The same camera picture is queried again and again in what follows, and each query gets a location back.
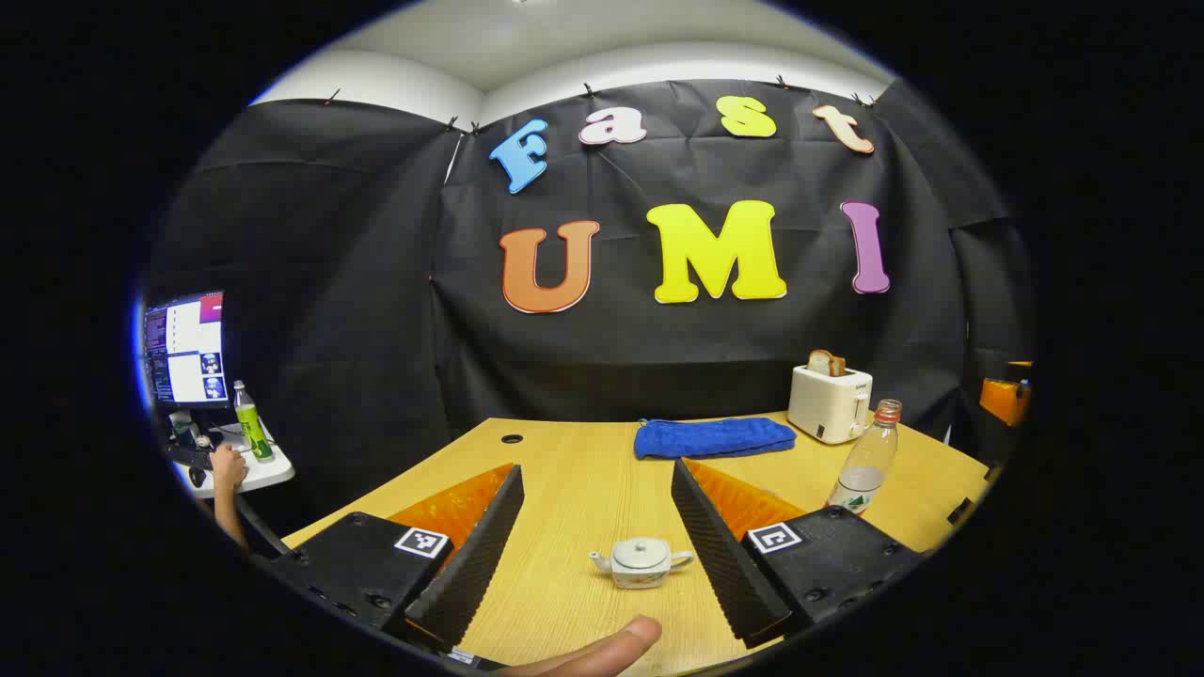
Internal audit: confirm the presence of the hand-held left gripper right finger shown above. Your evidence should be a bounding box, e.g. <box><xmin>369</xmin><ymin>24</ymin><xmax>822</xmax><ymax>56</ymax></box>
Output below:
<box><xmin>671</xmin><ymin>458</ymin><xmax>927</xmax><ymax>650</ymax></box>

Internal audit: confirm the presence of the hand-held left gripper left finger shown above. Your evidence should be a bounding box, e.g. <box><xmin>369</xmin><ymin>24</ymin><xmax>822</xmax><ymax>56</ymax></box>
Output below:
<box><xmin>282</xmin><ymin>463</ymin><xmax>526</xmax><ymax>659</ymax></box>

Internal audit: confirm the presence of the white ceramic teacup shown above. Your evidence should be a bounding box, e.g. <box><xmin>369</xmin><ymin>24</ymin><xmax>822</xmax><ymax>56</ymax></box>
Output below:
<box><xmin>590</xmin><ymin>538</ymin><xmax>695</xmax><ymax>590</ymax></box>

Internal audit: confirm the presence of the clear plastic water bottle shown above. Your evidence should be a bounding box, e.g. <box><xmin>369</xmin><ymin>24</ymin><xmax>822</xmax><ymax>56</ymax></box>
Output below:
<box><xmin>828</xmin><ymin>399</ymin><xmax>904</xmax><ymax>515</ymax></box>

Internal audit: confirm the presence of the green drink bottle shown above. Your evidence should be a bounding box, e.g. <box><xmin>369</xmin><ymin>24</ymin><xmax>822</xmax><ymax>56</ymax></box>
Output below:
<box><xmin>232</xmin><ymin>380</ymin><xmax>275</xmax><ymax>463</ymax></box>

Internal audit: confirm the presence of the blue folded towel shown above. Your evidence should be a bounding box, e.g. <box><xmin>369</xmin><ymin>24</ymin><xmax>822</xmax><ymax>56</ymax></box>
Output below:
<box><xmin>633</xmin><ymin>417</ymin><xmax>799</xmax><ymax>461</ymax></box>

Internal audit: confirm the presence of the white toaster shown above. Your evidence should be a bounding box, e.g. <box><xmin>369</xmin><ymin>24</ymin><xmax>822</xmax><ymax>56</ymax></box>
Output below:
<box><xmin>787</xmin><ymin>365</ymin><xmax>874</xmax><ymax>445</ymax></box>

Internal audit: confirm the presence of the small white side table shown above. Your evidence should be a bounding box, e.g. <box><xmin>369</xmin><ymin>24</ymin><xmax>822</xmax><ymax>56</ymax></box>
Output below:
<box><xmin>174</xmin><ymin>423</ymin><xmax>295</xmax><ymax>499</ymax></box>

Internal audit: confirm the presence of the black backdrop cloth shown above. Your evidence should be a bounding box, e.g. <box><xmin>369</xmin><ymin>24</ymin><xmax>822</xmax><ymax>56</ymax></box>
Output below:
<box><xmin>141</xmin><ymin>80</ymin><xmax>1036</xmax><ymax>546</ymax></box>

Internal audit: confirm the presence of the computer monitor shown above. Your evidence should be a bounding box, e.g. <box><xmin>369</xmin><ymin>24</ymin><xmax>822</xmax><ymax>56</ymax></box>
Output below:
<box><xmin>141</xmin><ymin>290</ymin><xmax>231</xmax><ymax>411</ymax></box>

